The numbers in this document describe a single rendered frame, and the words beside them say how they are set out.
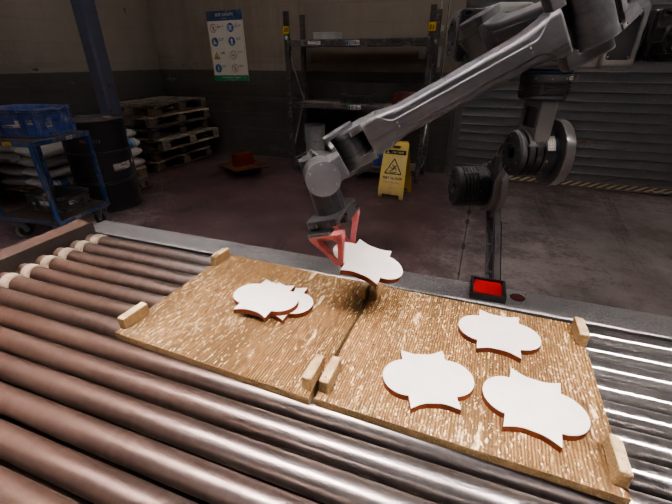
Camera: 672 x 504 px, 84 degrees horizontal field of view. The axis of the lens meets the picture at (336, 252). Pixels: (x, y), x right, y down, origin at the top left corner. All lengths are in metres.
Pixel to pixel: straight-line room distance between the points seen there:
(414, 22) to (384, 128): 4.72
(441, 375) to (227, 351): 0.37
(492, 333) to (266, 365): 0.41
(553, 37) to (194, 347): 0.74
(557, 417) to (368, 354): 0.29
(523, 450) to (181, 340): 0.58
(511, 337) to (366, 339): 0.26
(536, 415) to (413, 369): 0.18
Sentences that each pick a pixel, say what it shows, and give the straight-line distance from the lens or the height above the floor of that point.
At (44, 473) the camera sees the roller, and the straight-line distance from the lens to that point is 0.69.
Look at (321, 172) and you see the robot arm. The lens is 0.59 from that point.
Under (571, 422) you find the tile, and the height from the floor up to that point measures 0.95.
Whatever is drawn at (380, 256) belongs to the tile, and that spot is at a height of 1.05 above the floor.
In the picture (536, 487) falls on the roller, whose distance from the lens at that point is 0.62.
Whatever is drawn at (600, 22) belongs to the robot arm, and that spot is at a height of 1.44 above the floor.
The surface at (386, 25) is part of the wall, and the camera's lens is 5.42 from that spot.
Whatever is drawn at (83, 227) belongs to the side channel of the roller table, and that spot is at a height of 0.94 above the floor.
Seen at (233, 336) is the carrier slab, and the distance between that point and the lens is 0.74.
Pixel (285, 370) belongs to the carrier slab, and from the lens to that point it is 0.66.
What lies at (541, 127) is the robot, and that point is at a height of 1.22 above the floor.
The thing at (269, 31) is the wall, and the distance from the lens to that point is 6.03.
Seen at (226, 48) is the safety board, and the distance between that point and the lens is 6.41.
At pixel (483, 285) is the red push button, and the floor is 0.93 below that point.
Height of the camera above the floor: 1.40
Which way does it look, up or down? 27 degrees down
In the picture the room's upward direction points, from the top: straight up
